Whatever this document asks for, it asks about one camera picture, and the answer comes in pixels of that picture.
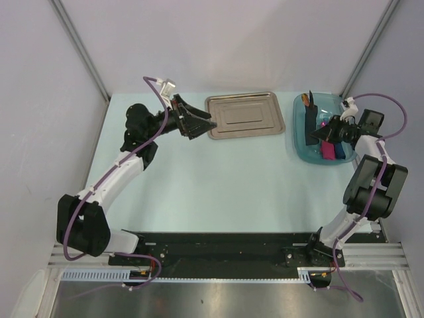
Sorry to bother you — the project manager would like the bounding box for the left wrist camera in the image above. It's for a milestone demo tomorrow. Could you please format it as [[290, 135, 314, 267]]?
[[156, 78, 176, 107]]

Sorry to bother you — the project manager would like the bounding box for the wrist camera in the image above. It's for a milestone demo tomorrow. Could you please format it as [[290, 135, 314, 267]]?
[[340, 97, 358, 122], [156, 78, 176, 107]]

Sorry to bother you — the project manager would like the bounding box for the white cable duct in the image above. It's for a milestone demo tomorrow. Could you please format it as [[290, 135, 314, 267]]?
[[62, 268, 311, 284]]

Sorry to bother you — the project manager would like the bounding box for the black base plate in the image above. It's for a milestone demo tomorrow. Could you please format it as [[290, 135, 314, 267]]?
[[108, 233, 345, 280]]

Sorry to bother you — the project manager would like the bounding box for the pink rolled napkin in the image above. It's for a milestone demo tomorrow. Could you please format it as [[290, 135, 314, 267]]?
[[321, 141, 336, 160]]

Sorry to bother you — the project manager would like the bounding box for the blue rolled napkin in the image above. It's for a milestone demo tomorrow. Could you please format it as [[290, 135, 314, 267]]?
[[334, 142, 346, 160]]

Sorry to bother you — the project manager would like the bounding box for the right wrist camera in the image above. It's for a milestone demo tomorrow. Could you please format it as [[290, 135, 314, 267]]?
[[340, 97, 358, 122]]

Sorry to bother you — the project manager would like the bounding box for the blue plastic bin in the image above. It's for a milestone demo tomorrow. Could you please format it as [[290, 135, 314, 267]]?
[[293, 93, 356, 166]]

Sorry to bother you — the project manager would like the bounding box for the aluminium frame rail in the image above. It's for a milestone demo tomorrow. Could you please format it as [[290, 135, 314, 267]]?
[[48, 0, 111, 104]]

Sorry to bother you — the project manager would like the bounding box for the silver metal tray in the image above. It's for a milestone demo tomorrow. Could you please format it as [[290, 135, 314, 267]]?
[[205, 91, 286, 140]]

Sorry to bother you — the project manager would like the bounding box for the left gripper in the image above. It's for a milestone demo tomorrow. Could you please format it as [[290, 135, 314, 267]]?
[[145, 95, 216, 140]]

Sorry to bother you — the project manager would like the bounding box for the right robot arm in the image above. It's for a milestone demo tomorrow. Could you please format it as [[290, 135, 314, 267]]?
[[305, 109, 408, 266]]

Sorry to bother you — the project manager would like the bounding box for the black paper napkin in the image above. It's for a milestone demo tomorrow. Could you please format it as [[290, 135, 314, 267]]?
[[304, 105, 319, 146]]

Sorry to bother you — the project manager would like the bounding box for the iridescent spoon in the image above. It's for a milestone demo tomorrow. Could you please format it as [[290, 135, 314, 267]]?
[[301, 93, 310, 107]]

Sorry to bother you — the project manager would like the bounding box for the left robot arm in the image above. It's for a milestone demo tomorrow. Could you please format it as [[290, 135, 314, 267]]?
[[56, 94, 217, 265]]

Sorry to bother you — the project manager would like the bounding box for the dark knife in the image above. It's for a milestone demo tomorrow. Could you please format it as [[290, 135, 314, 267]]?
[[309, 90, 315, 109]]

